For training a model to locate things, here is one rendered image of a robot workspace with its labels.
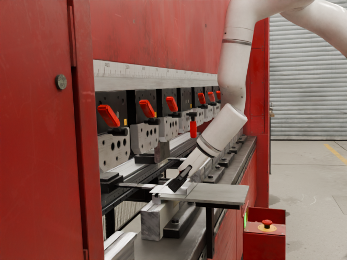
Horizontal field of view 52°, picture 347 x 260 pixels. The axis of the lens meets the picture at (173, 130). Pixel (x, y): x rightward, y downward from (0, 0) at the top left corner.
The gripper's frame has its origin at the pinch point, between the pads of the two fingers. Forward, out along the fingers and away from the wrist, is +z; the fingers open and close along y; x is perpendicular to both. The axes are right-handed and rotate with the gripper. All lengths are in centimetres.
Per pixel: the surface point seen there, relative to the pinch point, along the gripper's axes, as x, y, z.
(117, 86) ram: -22.1, 37.6, -23.9
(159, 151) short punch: -10.8, 3.6, -5.6
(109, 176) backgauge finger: -19.8, -0.1, 15.2
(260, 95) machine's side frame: -4, -216, -26
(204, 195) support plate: 9.2, 3.9, -4.6
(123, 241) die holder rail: 0.6, 34.1, 6.6
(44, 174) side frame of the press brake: -3, 91, -33
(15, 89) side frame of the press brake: -6, 93, -37
